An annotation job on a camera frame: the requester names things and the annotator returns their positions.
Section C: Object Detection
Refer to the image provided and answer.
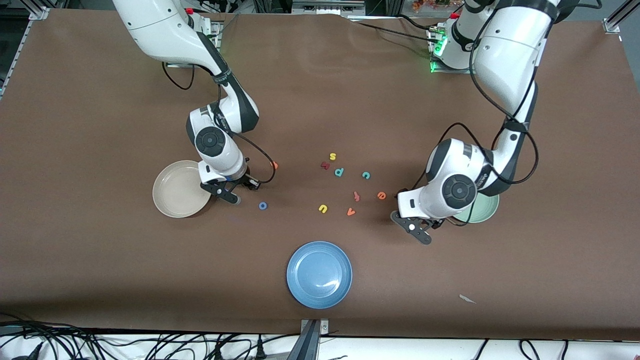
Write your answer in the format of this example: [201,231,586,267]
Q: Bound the orange artificial flowers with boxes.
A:
[412,0,451,12]

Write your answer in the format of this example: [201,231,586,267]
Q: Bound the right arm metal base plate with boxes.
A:
[165,20,223,68]

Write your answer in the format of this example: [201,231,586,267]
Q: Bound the aluminium frame rail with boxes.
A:
[602,0,640,35]
[0,6,51,98]

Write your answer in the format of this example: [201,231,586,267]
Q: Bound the black table cable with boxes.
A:
[397,14,436,32]
[356,21,437,45]

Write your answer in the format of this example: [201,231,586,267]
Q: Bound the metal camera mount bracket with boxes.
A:
[299,318,331,360]

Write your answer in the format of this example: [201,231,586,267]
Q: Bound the large table cover sheet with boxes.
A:
[0,9,640,342]

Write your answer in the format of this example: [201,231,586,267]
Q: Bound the beige brown plate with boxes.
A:
[152,160,213,219]

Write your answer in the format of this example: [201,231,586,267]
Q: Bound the pale green plate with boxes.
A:
[450,192,500,225]

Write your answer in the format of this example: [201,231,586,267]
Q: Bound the grey power strip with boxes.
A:
[291,0,366,16]

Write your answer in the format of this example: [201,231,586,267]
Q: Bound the blue plate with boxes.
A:
[286,241,353,310]

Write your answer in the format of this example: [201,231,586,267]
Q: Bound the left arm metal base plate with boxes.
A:
[429,25,473,75]

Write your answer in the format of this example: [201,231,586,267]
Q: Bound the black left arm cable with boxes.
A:
[410,0,540,228]

